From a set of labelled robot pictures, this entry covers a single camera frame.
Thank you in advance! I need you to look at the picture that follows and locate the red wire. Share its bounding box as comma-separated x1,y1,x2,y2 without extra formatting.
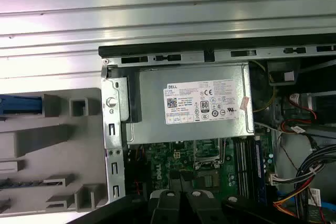
280,93,319,132

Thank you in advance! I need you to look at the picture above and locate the black open PC case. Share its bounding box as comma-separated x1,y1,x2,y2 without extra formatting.
98,33,336,224

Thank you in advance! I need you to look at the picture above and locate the orange yellow wire bundle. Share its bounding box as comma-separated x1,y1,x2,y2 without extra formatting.
272,182,318,218

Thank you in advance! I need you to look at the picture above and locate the grey parts rack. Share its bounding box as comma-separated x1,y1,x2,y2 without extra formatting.
0,87,109,213

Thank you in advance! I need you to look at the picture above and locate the RAM stick on rack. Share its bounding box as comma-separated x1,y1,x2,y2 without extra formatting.
0,177,45,190

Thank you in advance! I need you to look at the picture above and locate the green motherboard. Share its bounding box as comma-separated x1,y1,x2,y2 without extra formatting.
125,129,277,204

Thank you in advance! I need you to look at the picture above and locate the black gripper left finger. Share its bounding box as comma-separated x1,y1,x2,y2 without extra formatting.
78,189,184,224

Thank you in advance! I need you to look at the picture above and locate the installed RAM stick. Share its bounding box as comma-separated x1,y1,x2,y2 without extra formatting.
252,140,266,204

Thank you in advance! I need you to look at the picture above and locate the black wire bundle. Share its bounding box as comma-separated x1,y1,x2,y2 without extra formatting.
293,140,336,198

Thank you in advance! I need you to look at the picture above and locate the blue flat data wire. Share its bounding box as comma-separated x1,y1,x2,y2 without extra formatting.
321,199,336,218

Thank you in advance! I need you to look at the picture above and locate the silver power supply unit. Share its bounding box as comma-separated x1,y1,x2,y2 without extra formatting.
125,62,255,145

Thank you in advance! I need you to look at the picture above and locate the CPU socket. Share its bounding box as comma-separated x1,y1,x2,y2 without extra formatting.
195,170,221,192

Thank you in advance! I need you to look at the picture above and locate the hard disk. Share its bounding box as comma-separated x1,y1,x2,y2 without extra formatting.
0,93,43,118

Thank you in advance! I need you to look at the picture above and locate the socket cover metal frame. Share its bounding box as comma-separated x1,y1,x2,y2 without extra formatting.
193,140,227,170

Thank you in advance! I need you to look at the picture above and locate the yellow black power wire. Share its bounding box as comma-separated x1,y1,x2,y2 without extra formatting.
251,60,278,116

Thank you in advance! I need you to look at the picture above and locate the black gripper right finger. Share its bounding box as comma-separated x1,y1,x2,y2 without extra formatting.
184,189,317,224

